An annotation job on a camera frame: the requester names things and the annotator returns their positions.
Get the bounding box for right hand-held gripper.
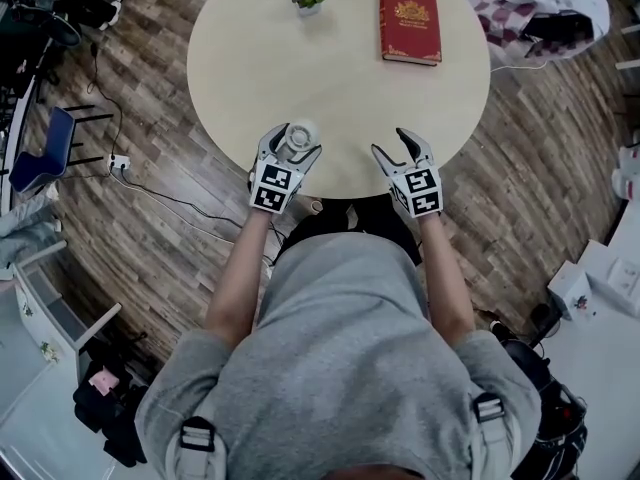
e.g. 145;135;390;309
370;127;444;219

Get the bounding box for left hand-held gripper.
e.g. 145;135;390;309
248;122;324;216

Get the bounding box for person's right forearm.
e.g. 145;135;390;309
414;212;477;357

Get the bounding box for person's left forearm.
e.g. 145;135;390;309
203;209;281;350

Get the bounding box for black table base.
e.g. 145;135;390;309
279;197;421;269

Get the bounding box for red hardcover book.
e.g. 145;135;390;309
378;0;444;68

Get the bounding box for purple dotted white cloth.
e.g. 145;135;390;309
467;0;612;68

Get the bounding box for person's grey t-shirt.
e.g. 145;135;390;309
133;231;544;480

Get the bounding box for white box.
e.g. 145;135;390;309
546;260;595;322

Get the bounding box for blue chair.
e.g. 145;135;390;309
8;105;77;195

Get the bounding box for black bag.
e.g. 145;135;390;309
72;340;151;469

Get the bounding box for white side table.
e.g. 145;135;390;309
0;240;124;480

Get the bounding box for white cable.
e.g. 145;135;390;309
489;59;550;74

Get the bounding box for black power cable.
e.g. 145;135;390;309
86;40;125;158

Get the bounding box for right grey shoulder strap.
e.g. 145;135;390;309
469;391;519;480

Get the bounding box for grey shoulder strap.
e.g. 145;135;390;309
164;415;229;480
469;391;519;480

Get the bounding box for left grey shoulder strap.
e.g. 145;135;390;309
164;415;229;480

